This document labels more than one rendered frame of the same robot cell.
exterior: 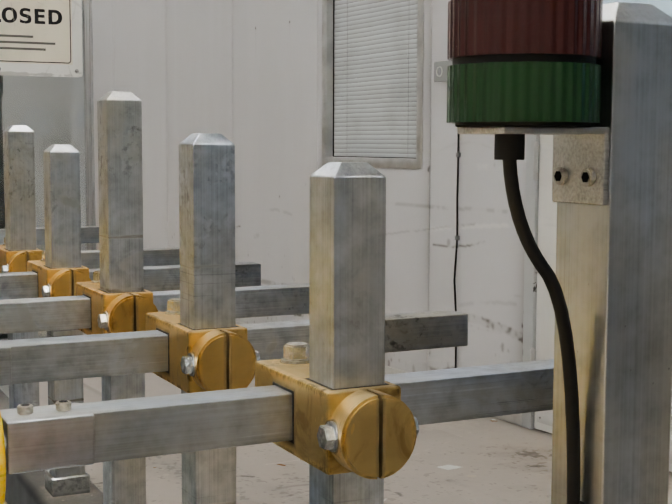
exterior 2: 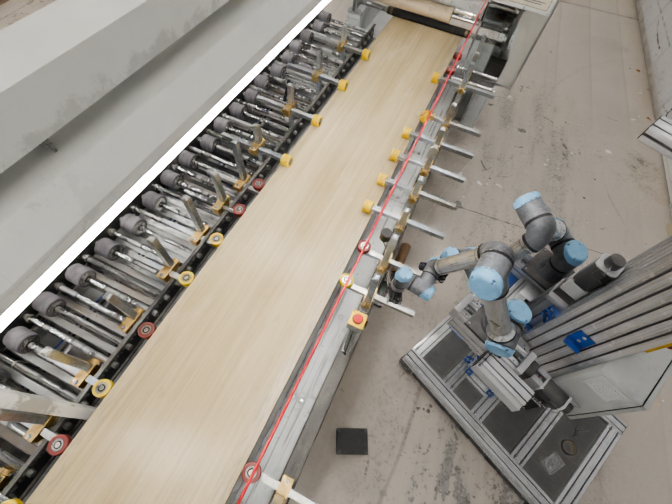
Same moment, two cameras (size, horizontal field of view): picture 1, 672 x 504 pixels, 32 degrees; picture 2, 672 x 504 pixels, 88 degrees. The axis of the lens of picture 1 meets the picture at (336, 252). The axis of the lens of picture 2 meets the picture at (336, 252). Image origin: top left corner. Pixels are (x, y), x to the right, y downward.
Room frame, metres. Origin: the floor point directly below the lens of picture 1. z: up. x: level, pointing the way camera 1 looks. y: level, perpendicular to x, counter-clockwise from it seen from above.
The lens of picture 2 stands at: (-0.43, -0.60, 2.65)
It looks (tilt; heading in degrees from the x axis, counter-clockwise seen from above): 60 degrees down; 44
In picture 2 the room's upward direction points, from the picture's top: 8 degrees clockwise
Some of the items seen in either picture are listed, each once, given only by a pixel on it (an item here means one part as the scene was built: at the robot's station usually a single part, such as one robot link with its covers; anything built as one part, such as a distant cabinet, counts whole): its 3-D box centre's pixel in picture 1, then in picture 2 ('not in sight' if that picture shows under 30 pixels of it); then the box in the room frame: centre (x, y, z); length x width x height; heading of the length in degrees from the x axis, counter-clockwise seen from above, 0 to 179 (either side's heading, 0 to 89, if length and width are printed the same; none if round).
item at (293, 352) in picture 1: (296, 352); not in sight; (0.78, 0.03, 0.98); 0.02 x 0.02 x 0.01
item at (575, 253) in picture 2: not in sight; (569, 255); (1.11, -0.75, 1.21); 0.13 x 0.12 x 0.14; 62
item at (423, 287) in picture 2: not in sight; (423, 286); (0.39, -0.41, 1.20); 0.11 x 0.11 x 0.08; 17
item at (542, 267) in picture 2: not in sight; (556, 266); (1.11, -0.75, 1.09); 0.15 x 0.15 x 0.10
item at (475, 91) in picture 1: (523, 94); not in sight; (0.47, -0.07, 1.14); 0.06 x 0.06 x 0.02
